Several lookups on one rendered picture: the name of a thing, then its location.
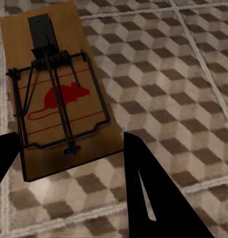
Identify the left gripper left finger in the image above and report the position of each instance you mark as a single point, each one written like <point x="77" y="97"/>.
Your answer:
<point x="9" y="144"/>

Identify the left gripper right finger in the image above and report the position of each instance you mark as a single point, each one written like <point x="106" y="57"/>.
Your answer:
<point x="175" y="217"/>

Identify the mousetrap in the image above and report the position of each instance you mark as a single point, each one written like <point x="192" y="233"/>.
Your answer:
<point x="63" y="117"/>

